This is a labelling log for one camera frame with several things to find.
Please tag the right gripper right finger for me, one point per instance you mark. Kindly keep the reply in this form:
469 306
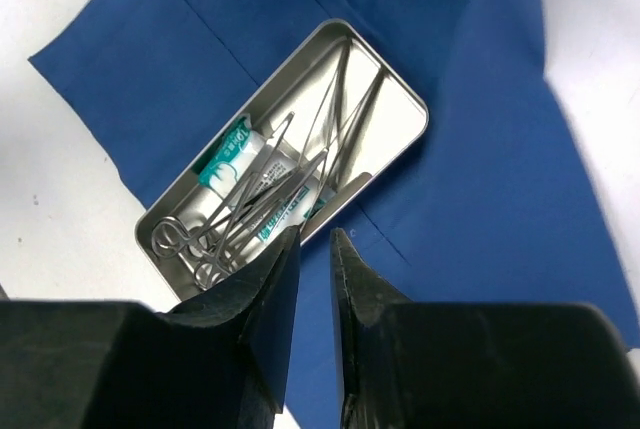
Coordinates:
407 364

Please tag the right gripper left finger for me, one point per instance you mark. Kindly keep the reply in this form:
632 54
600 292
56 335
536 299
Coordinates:
217 360

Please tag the steel needle holder forceps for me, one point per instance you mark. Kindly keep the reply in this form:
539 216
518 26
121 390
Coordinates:
318 156

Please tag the blue surgical drape cloth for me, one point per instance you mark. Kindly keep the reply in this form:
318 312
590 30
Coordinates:
494 204

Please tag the metal instrument tray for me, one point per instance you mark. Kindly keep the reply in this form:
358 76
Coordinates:
396 120

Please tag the steel surgical scissors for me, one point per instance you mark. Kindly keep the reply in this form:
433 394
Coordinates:
170 236

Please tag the steel hemostat forceps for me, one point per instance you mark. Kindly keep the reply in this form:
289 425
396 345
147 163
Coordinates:
207 273

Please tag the green white gauze packet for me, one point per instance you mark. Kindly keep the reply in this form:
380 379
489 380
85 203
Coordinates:
239 146

